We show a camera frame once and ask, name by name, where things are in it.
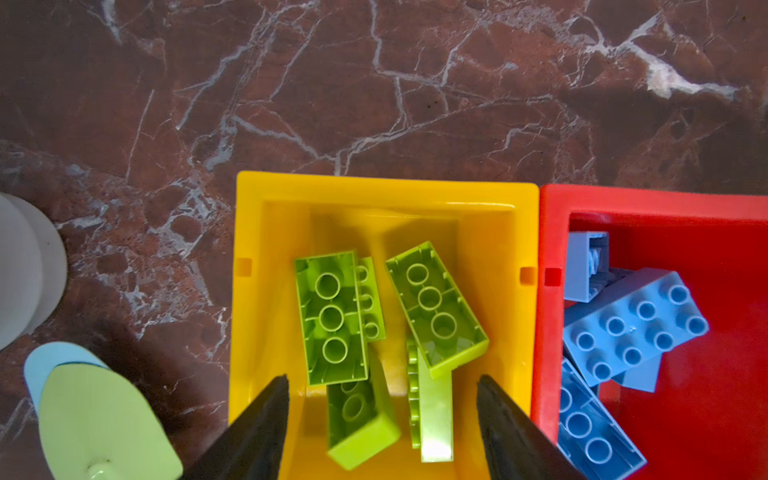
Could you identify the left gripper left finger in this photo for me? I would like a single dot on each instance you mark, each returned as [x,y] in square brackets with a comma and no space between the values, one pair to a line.
[252,446]

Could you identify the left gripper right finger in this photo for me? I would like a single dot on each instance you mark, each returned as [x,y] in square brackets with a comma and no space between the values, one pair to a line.
[515,448]

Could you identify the blue brick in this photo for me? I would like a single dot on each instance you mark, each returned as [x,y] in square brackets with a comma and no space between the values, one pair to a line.
[587,269]
[642,377]
[589,436]
[631,321]

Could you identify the green brick toothed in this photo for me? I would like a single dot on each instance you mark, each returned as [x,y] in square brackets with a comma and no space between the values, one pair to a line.
[431,408]

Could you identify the green brick diagonal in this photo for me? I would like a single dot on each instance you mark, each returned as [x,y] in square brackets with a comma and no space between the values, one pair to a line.
[443,325]

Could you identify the green brick wide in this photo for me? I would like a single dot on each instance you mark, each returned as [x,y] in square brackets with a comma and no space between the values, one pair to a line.
[330,315]

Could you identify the green brick small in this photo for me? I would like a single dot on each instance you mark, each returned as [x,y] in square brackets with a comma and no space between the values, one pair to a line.
[372,313]

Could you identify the red bin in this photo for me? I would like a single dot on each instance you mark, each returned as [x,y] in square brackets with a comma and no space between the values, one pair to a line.
[707,418]

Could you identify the left yellow bin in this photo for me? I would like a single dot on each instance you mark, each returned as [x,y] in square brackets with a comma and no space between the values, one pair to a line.
[485,233]

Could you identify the light blue garden trowel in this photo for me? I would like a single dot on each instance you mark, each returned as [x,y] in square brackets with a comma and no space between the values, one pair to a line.
[45,358]

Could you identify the potted plant white pot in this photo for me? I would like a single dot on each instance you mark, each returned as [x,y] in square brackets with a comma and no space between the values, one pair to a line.
[33,268]

